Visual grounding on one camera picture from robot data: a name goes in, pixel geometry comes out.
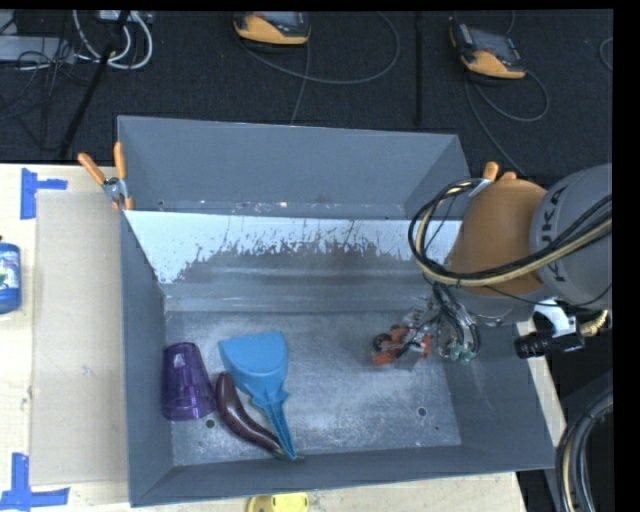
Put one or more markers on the grey metal bin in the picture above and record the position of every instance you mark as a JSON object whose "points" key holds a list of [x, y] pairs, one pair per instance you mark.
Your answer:
{"points": [[350, 400]]}

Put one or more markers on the blue plastic scoop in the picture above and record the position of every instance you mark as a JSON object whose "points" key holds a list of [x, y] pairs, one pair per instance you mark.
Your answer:
{"points": [[260, 362]]}

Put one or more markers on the purple toy eggplant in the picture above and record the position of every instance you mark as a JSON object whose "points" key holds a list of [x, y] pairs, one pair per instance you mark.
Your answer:
{"points": [[235, 410]]}

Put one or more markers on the purple plastic cup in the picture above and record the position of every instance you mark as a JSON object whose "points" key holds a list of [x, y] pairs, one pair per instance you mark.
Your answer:
{"points": [[186, 382]]}

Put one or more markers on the pale wood board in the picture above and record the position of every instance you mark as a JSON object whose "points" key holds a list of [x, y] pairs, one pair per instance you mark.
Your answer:
{"points": [[75, 325]]}

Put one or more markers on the blue printed can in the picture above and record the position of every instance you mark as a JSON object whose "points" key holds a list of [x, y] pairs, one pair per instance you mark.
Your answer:
{"points": [[9, 280]]}

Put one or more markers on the black cylinder on white bracket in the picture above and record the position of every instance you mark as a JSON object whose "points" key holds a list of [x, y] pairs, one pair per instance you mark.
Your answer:
{"points": [[537, 344]]}

